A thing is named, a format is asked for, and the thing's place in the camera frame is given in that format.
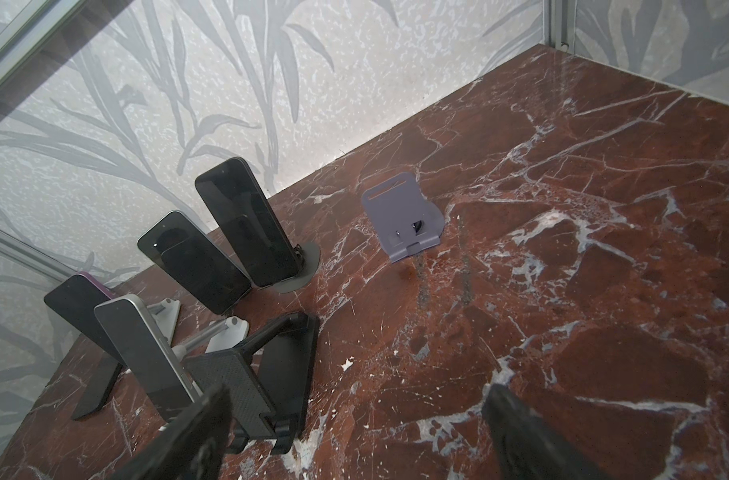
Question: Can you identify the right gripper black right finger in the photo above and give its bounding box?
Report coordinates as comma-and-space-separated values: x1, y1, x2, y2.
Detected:
481, 384, 609, 479

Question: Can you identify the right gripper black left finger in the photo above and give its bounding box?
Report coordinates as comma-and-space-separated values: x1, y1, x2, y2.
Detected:
112, 385, 232, 479

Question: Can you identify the black folding phone stand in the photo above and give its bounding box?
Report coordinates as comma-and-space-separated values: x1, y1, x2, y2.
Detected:
182, 311, 320, 455

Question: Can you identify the grey purple phone stand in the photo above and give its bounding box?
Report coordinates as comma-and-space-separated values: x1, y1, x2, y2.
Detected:
362, 172, 445, 263

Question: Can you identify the white silver phone stand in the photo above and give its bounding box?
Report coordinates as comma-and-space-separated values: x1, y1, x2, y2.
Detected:
172, 316, 250, 360

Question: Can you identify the white phone stand far left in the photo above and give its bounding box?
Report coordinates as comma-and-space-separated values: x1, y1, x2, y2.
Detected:
146, 298, 182, 345

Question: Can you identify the phone with white edge far-left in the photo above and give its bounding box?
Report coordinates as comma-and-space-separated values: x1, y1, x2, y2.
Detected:
44, 272, 126, 366

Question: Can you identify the black phone back middle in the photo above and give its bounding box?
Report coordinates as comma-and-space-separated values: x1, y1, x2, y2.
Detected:
136, 211, 252, 314

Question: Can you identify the black phone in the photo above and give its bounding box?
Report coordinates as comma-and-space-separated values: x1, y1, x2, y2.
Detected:
136, 211, 252, 314
194, 157, 300, 287

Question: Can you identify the grey round base phone stand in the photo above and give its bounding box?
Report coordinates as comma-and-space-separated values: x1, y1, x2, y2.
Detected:
270, 242, 322, 294

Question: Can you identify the black phone back right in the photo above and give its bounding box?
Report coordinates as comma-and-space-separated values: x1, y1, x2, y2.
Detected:
194, 157, 300, 287

